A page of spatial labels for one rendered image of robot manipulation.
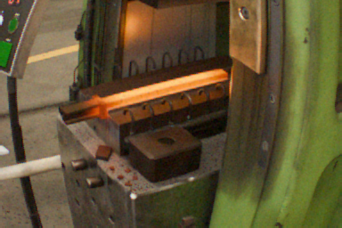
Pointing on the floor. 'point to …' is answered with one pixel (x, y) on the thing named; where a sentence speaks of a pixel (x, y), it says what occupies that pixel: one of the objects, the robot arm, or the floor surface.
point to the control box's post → (20, 146)
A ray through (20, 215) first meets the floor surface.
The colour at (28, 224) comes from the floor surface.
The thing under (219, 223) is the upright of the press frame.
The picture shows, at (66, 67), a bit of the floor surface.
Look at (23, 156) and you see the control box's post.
